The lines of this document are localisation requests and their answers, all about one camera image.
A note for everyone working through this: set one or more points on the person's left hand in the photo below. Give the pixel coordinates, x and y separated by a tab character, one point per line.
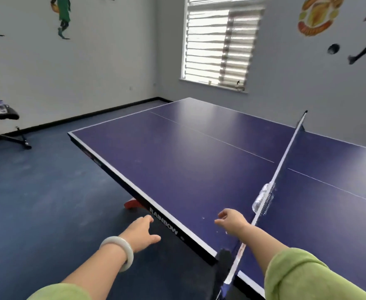
140	234

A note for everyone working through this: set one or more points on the person's right hand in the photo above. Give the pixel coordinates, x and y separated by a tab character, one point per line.
234	223

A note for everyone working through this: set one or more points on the clear plastic water bottle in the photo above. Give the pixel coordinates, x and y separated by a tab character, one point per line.
259	199

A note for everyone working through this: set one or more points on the person's left forearm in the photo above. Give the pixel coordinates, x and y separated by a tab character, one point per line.
98	268

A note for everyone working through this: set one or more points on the blue table tennis table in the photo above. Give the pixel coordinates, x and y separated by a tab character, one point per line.
186	159

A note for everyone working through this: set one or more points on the dark table tennis net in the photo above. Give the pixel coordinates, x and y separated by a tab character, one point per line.
287	153

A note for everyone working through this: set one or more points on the small clear drink bottle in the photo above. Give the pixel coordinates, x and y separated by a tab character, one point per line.
0	106

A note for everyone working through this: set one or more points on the green right sleeve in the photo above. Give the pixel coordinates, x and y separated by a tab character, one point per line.
305	278

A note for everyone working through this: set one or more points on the small dark sill item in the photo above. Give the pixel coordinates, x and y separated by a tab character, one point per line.
238	85

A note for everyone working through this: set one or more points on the black sit-up bench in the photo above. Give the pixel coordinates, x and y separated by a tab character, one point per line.
4	115

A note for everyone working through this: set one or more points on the striped zebra window blind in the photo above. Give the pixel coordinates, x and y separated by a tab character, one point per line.
214	43

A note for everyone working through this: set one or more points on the black football wall sticker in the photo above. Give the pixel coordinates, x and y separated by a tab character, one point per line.
333	48

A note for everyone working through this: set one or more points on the green player wall sticker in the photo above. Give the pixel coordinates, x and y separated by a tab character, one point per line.
63	12

